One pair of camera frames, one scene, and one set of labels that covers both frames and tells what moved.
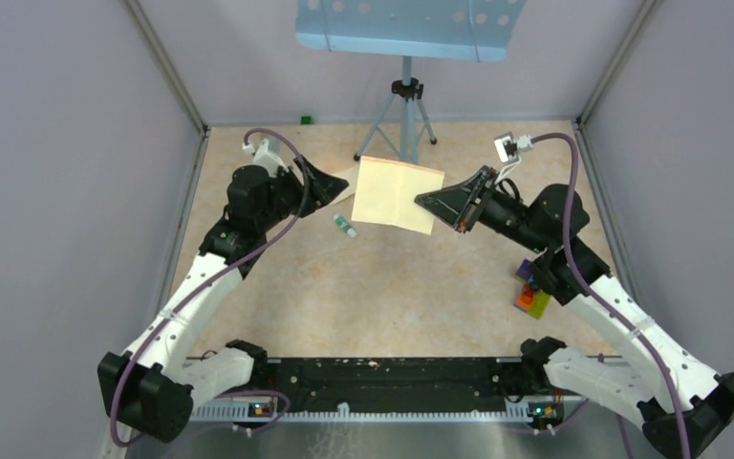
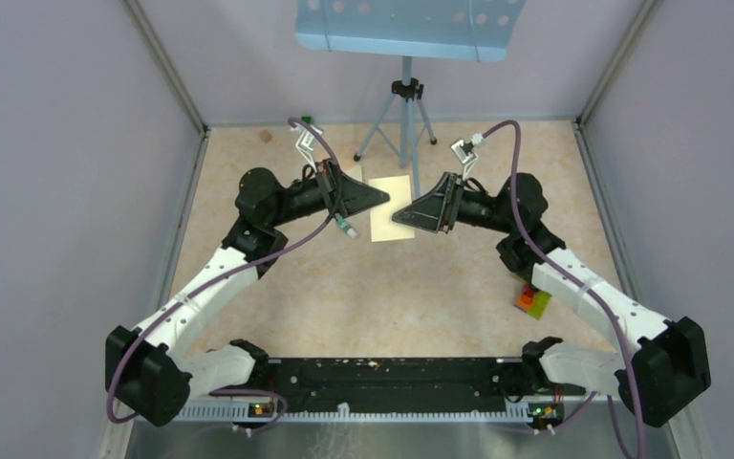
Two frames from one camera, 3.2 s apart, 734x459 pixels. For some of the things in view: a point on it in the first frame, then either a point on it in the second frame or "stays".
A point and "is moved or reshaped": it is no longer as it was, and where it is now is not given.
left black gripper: [319, 190] -> [343, 194]
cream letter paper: [386, 191] is moved or reshaped
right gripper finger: [460, 222] -> [426, 223]
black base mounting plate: [391, 383] stays
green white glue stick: [345, 226] stays
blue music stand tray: [463, 30] stays
